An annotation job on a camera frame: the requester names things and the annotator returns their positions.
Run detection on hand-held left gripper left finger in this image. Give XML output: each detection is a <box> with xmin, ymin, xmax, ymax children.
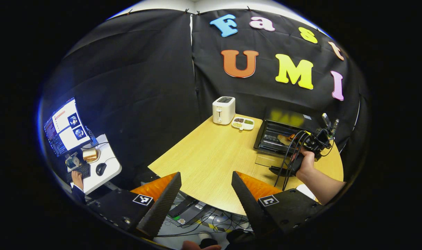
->
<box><xmin>87</xmin><ymin>172</ymin><xmax>182</xmax><ymax>240</ymax></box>

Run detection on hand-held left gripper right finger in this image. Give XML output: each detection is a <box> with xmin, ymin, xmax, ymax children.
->
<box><xmin>231</xmin><ymin>171</ymin><xmax>326</xmax><ymax>240</ymax></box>

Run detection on black electric oven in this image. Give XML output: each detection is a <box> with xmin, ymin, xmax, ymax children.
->
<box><xmin>253</xmin><ymin>107</ymin><xmax>324</xmax><ymax>176</ymax></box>

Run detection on black equipment box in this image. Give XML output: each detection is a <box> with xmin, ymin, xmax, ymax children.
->
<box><xmin>168</xmin><ymin>196</ymin><xmax>211</xmax><ymax>228</ymax></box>

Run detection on white square plate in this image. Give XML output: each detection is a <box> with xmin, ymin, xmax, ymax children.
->
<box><xmin>296</xmin><ymin>184</ymin><xmax>317</xmax><ymax>202</ymax></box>

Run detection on white side desk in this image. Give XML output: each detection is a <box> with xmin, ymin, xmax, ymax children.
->
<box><xmin>66</xmin><ymin>134</ymin><xmax>122</xmax><ymax>195</ymax></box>

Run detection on white divided snack dish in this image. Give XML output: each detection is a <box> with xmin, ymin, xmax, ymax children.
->
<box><xmin>231</xmin><ymin>117</ymin><xmax>255</xmax><ymax>131</ymax></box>

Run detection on black keyboard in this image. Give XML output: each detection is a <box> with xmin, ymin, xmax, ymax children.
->
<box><xmin>66</xmin><ymin>162</ymin><xmax>91</xmax><ymax>183</ymax></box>

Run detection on white toaster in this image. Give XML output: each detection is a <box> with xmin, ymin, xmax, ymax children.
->
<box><xmin>212</xmin><ymin>96</ymin><xmax>236</xmax><ymax>125</ymax></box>

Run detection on black backdrop cloth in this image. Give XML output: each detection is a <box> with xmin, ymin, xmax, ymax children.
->
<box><xmin>41</xmin><ymin>9</ymin><xmax>370</xmax><ymax>190</ymax></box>

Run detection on computer monitor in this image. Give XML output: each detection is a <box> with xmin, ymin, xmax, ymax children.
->
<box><xmin>43</xmin><ymin>97</ymin><xmax>93</xmax><ymax>157</ymax></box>

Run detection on black floor cables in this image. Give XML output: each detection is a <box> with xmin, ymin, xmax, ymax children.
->
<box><xmin>155</xmin><ymin>208</ymin><xmax>255</xmax><ymax>238</ymax></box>

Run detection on black cable bundle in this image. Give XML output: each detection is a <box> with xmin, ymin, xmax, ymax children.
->
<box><xmin>274</xmin><ymin>131</ymin><xmax>307</xmax><ymax>191</ymax></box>

